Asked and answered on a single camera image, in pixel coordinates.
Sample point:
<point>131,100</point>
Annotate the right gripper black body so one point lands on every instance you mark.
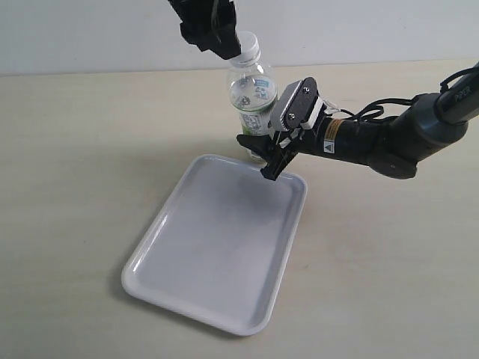
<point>280,150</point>

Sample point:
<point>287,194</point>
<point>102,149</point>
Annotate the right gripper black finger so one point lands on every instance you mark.
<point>260,146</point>

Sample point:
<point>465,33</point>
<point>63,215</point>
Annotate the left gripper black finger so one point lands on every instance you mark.
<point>225,44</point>

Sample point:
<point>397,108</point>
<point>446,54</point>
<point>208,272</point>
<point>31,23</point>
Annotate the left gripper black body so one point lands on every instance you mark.
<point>199,19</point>

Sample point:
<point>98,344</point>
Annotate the white bottle cap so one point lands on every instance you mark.
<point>250,49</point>

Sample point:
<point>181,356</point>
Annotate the clear plastic water bottle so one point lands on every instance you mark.
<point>253,93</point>

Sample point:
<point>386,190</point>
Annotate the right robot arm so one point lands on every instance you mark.
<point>390,136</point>

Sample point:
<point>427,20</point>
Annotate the white plastic tray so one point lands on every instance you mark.
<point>217,250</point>

